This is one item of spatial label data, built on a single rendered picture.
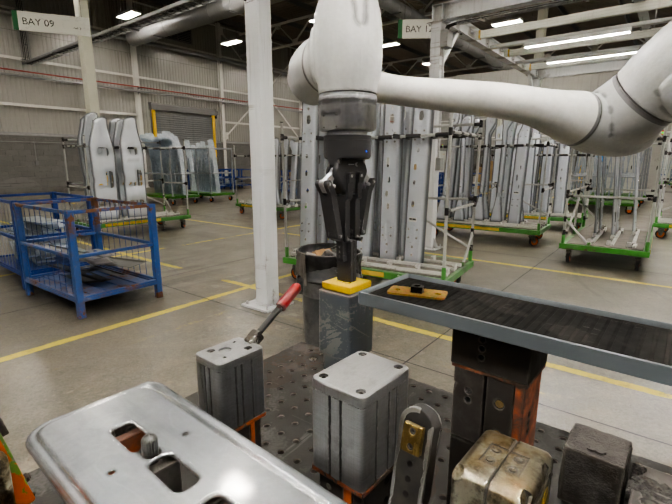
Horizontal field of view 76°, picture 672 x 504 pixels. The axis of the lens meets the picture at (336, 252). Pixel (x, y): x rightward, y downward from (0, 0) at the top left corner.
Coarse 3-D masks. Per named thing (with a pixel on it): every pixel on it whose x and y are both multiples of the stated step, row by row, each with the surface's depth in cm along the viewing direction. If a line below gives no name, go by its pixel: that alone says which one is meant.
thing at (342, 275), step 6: (348, 246) 70; (348, 252) 70; (348, 258) 70; (342, 264) 72; (348, 264) 71; (342, 270) 72; (348, 270) 71; (342, 276) 72; (348, 276) 71; (348, 282) 71
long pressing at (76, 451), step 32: (160, 384) 68; (64, 416) 61; (96, 416) 60; (128, 416) 60; (160, 416) 60; (192, 416) 60; (32, 448) 54; (64, 448) 54; (96, 448) 54; (160, 448) 54; (192, 448) 54; (224, 448) 54; (256, 448) 53; (64, 480) 49; (96, 480) 48; (128, 480) 48; (160, 480) 48; (224, 480) 48; (256, 480) 48; (288, 480) 48
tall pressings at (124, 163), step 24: (96, 120) 751; (120, 120) 805; (96, 144) 754; (120, 144) 786; (96, 168) 756; (120, 168) 808; (144, 168) 823; (96, 192) 758; (120, 192) 811; (144, 192) 824
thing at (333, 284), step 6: (324, 282) 72; (330, 282) 71; (336, 282) 71; (342, 282) 71; (354, 282) 71; (360, 282) 71; (366, 282) 72; (330, 288) 71; (336, 288) 70; (342, 288) 69; (348, 288) 69; (354, 288) 69; (360, 288) 71
